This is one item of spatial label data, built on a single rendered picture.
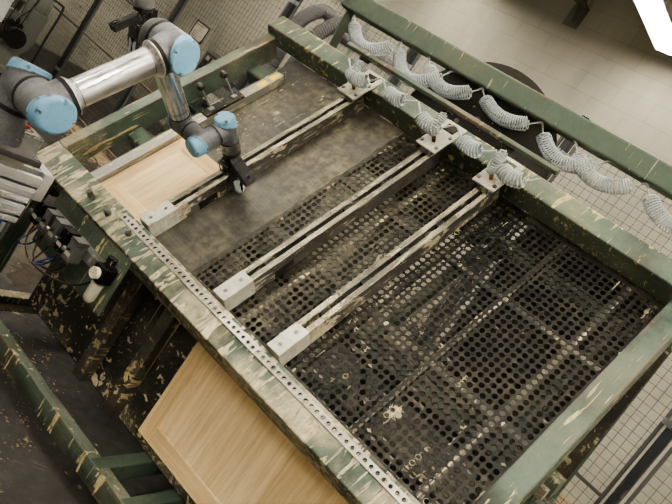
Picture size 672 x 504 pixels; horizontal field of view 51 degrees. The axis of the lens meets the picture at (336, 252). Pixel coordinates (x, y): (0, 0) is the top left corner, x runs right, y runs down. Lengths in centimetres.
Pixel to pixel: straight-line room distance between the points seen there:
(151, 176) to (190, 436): 101
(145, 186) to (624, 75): 560
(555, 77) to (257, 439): 599
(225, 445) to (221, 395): 17
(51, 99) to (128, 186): 89
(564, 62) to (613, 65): 50
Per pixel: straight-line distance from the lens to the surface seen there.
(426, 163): 278
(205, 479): 263
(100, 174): 292
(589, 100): 756
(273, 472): 246
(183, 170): 287
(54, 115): 207
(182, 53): 219
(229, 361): 224
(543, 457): 214
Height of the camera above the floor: 163
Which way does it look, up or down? 9 degrees down
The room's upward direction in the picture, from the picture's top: 35 degrees clockwise
